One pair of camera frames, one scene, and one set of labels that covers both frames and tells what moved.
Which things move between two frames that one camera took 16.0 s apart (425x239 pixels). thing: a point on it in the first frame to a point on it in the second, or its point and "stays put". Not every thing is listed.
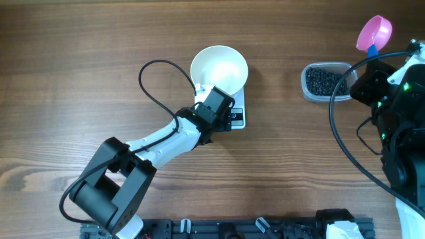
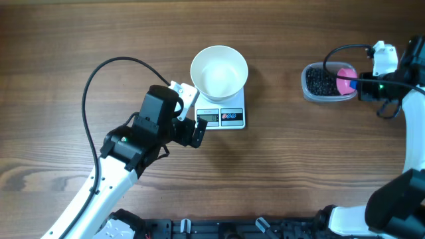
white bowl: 222,66 stays put
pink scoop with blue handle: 374,35 to 347,85
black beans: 323,82 stays put
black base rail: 239,228 stays put
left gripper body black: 226,119 to 187,131
